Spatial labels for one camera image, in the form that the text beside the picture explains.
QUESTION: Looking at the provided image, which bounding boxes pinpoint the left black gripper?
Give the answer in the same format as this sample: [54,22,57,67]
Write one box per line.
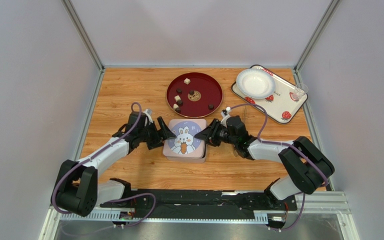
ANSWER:
[137,116,176,150]

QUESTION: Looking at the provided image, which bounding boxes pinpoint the silver tin lid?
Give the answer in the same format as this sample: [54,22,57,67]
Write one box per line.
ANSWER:
[162,118,207,158]

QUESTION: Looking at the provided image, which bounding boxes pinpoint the square tin box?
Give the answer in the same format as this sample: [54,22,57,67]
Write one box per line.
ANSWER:
[166,155,207,164]

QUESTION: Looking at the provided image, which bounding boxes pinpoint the metal tongs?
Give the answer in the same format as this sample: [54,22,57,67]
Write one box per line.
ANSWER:
[232,146,240,157]

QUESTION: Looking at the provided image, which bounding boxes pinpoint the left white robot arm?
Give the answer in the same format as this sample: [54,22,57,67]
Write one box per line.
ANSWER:
[50,110,176,217]

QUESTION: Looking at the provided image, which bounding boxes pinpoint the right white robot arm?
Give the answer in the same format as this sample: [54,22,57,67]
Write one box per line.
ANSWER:
[195,116,335,201]

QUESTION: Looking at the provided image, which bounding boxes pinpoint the white square chocolate left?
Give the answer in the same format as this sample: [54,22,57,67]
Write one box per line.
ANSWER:
[174,95,181,102]

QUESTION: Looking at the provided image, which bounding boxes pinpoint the white square chocolate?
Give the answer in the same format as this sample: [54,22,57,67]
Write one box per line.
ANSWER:
[183,78,191,85]
[174,95,181,102]

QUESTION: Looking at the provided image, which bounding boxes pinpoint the white square chocolate top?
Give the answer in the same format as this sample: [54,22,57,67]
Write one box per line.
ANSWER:
[183,78,191,85]

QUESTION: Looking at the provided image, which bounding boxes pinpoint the red round tray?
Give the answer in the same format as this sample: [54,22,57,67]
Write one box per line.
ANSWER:
[165,72,224,118]

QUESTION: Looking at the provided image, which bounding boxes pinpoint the white paper bowl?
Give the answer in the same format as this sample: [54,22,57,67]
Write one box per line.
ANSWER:
[235,68,276,99]

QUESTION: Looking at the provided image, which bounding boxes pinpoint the strawberry pattern tray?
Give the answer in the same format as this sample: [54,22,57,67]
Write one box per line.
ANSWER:
[231,64,308,124]

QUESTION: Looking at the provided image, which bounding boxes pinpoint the clear plastic cup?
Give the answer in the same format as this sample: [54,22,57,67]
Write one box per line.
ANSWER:
[292,83,309,101]

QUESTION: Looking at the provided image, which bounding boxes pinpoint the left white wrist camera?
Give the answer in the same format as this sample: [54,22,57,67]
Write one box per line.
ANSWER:
[143,108,154,123]

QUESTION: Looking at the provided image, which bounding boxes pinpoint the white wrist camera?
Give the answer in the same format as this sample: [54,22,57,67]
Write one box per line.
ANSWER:
[220,106,232,127]
[143,108,154,123]

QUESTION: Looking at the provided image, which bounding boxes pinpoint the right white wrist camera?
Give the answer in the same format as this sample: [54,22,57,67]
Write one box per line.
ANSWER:
[220,106,232,127]

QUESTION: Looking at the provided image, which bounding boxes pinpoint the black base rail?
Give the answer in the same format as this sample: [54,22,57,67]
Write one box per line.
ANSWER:
[100,189,298,220]

